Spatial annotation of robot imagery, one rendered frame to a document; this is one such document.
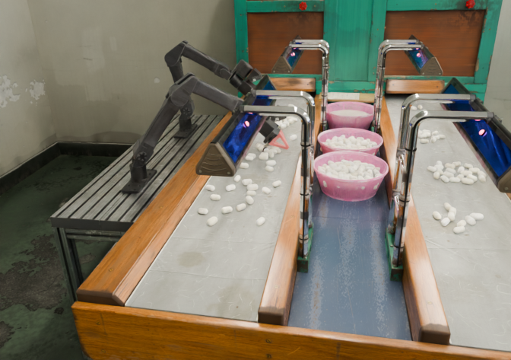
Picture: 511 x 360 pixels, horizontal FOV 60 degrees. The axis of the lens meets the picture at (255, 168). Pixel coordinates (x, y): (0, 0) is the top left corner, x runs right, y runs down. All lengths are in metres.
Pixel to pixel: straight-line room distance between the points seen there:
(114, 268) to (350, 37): 1.84
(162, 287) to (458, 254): 0.74
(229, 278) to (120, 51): 2.81
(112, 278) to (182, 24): 2.60
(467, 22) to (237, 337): 2.06
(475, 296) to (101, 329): 0.84
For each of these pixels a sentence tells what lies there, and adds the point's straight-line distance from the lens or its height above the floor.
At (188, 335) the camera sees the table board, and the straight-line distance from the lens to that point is 1.03.
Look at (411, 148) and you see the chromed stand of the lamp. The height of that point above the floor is 1.04.
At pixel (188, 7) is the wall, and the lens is 3.45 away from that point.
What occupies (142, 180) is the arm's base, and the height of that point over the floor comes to 0.69.
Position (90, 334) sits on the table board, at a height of 0.66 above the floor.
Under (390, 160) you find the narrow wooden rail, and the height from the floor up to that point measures 0.76.
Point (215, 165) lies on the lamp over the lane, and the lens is 0.87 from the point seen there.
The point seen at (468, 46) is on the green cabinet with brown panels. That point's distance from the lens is 2.64.
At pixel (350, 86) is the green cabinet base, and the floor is 0.81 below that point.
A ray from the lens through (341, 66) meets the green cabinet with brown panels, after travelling 2.57.
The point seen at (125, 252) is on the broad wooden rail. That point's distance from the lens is 1.20.
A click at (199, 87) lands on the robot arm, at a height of 1.03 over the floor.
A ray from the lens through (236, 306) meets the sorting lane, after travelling 1.02.
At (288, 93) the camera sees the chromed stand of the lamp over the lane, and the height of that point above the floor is 1.12.
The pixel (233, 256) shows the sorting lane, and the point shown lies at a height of 0.74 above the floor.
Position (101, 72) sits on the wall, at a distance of 3.81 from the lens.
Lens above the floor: 1.41
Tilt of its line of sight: 24 degrees down
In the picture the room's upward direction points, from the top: 2 degrees counter-clockwise
